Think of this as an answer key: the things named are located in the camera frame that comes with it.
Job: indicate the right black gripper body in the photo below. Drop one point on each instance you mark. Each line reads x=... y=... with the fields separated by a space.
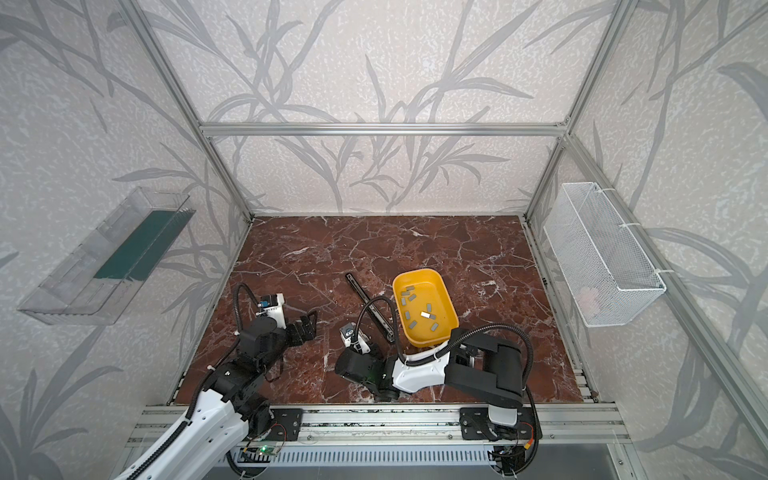
x=372 y=325

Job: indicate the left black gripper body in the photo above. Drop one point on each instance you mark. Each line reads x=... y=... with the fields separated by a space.
x=300 y=327

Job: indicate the yellow plastic tray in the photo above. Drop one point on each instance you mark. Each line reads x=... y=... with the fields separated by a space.
x=447 y=317

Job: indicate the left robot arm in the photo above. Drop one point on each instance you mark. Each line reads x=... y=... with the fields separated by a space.
x=226 y=407

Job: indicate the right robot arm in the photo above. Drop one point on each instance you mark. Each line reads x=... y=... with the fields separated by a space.
x=487 y=368

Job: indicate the staple strips in tray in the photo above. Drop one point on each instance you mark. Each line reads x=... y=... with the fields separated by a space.
x=418 y=308

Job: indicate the green circuit board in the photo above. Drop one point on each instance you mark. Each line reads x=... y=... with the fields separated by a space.
x=258 y=454

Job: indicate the pink object in basket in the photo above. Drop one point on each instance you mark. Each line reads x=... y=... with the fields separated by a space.
x=588 y=300

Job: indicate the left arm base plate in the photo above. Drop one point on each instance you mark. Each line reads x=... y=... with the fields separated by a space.
x=278 y=425

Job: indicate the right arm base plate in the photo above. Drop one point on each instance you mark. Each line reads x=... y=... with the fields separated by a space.
x=494 y=424

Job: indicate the aluminium front rail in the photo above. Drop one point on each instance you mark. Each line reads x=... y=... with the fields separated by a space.
x=440 y=424

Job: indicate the clear plastic wall shelf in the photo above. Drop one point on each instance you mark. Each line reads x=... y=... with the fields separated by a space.
x=95 y=283

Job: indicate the white wire basket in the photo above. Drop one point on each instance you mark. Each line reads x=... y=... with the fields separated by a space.
x=595 y=247

